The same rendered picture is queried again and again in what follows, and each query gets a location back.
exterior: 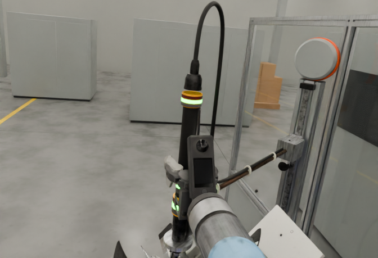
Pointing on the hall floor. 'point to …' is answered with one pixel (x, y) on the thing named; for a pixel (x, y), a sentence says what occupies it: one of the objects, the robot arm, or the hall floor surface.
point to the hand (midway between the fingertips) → (183, 156)
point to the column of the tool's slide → (301, 166)
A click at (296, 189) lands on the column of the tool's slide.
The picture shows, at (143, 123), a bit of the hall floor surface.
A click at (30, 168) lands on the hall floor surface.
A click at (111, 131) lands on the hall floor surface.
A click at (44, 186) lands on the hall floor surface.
